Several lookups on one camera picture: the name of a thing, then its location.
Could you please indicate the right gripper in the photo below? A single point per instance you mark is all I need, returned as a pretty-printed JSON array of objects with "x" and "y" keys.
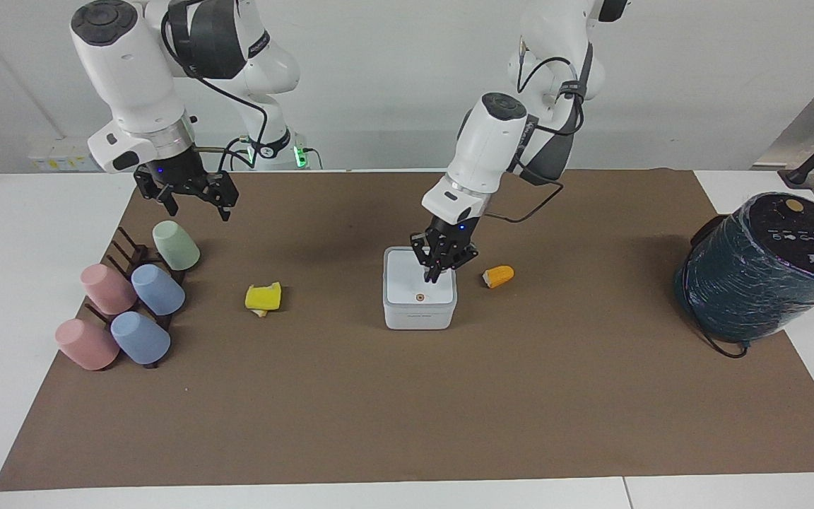
[{"x": 175, "y": 173}]

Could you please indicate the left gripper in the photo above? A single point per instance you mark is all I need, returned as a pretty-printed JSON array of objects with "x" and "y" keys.
[{"x": 451, "y": 232}]

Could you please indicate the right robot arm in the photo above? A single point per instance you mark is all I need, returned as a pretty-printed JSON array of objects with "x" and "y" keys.
[{"x": 128, "y": 67}]

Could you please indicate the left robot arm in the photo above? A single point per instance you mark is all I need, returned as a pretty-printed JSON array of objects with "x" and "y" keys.
[{"x": 481, "y": 145}]

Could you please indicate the white square trash bin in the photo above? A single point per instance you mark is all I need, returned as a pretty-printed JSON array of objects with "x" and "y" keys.
[{"x": 419, "y": 300}]

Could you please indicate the yellow crumpled trash piece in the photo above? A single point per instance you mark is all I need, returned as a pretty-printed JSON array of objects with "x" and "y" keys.
[{"x": 264, "y": 297}]

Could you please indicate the pale green cup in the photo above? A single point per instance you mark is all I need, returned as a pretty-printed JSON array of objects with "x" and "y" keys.
[{"x": 177, "y": 246}]

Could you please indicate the orange corn cob piece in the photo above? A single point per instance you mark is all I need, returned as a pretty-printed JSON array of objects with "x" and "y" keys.
[{"x": 499, "y": 276}]

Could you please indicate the dark brown cup rack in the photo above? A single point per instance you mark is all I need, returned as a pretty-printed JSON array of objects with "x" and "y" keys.
[{"x": 136, "y": 252}]

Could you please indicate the blue cup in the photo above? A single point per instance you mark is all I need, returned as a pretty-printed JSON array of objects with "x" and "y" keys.
[
  {"x": 140, "y": 338},
  {"x": 158, "y": 290}
]

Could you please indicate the pink cup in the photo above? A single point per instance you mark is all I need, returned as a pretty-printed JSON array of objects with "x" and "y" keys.
[
  {"x": 86, "y": 344},
  {"x": 108, "y": 289}
]

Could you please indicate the white power strip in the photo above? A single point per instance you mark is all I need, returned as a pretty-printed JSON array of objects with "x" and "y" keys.
[{"x": 61, "y": 157}]

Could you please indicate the dark green wrapped cylinder appliance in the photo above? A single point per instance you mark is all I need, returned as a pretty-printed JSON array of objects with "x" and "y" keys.
[{"x": 760, "y": 272}]

